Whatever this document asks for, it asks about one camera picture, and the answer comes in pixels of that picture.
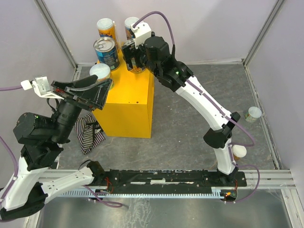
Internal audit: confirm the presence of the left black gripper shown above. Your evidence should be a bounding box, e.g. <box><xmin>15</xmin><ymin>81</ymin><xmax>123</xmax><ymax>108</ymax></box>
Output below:
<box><xmin>53</xmin><ymin>74</ymin><xmax>115</xmax><ymax>143</ymax></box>

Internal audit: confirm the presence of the silver top tin can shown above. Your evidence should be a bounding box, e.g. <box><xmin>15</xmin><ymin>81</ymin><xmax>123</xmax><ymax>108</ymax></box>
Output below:
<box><xmin>122</xmin><ymin>38</ymin><xmax>145</xmax><ymax>74</ymax></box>

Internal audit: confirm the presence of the green label can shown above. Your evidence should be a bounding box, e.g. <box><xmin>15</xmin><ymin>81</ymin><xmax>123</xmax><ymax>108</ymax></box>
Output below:
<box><xmin>89</xmin><ymin>63</ymin><xmax>114</xmax><ymax>89</ymax></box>

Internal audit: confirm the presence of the teal blue pull-tab can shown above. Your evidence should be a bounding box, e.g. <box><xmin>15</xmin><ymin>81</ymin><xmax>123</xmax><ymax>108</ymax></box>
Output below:
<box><xmin>93</xmin><ymin>37</ymin><xmax>120</xmax><ymax>71</ymax></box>

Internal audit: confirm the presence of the blue orange can with spoon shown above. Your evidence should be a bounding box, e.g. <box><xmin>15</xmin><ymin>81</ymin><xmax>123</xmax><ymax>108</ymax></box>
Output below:
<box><xmin>124</xmin><ymin>17</ymin><xmax>139</xmax><ymax>39</ymax></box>

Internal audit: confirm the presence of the yellow shelf cabinet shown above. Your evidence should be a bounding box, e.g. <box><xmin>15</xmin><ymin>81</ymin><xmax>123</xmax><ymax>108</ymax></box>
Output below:
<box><xmin>93</xmin><ymin>53</ymin><xmax>154</xmax><ymax>138</ymax></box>

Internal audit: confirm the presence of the orange can white lid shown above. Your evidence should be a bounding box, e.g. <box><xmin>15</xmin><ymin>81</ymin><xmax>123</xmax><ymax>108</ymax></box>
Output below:
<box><xmin>232</xmin><ymin>145</ymin><xmax>247</xmax><ymax>160</ymax></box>

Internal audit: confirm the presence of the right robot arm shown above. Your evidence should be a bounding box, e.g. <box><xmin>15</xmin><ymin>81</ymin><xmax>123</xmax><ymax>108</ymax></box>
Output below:
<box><xmin>122</xmin><ymin>36</ymin><xmax>240</xmax><ymax>186</ymax></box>

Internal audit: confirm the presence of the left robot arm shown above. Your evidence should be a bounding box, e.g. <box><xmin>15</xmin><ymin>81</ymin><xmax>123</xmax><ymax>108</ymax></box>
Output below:
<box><xmin>0</xmin><ymin>75</ymin><xmax>112</xmax><ymax>222</ymax></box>

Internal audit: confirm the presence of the striped black white cloth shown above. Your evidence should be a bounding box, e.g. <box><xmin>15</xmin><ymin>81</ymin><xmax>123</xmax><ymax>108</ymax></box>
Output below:
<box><xmin>74</xmin><ymin>113</ymin><xmax>105</xmax><ymax>155</ymax></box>

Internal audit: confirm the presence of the clear lid can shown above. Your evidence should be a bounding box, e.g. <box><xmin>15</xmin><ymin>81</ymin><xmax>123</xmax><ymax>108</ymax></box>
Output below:
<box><xmin>244</xmin><ymin>106</ymin><xmax>262</xmax><ymax>123</ymax></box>

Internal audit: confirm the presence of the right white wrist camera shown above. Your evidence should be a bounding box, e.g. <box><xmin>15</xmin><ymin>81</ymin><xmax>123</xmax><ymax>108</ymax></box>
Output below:
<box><xmin>131</xmin><ymin>22</ymin><xmax>152</xmax><ymax>49</ymax></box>

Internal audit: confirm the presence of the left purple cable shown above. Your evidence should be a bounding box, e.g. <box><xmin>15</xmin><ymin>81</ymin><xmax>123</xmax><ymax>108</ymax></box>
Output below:
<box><xmin>0</xmin><ymin>85</ymin><xmax>23</xmax><ymax>223</ymax></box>

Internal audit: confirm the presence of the purple cable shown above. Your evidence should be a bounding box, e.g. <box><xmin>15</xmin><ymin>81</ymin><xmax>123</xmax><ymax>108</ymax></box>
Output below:
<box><xmin>132</xmin><ymin>10</ymin><xmax>261</xmax><ymax>202</ymax></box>
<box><xmin>0</xmin><ymin>85</ymin><xmax>23</xmax><ymax>223</ymax></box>

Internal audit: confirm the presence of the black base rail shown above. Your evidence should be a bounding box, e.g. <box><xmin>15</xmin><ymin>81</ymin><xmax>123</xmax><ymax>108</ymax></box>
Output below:
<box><xmin>78</xmin><ymin>162</ymin><xmax>247</xmax><ymax>194</ymax></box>

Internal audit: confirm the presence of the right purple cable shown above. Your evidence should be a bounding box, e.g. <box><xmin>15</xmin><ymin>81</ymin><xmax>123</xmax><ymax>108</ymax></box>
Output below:
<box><xmin>132</xmin><ymin>10</ymin><xmax>261</xmax><ymax>202</ymax></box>

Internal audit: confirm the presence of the light blue cable duct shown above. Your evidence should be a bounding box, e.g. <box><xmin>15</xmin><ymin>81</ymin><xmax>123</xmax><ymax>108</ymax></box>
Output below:
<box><xmin>60</xmin><ymin>188</ymin><xmax>237</xmax><ymax>200</ymax></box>

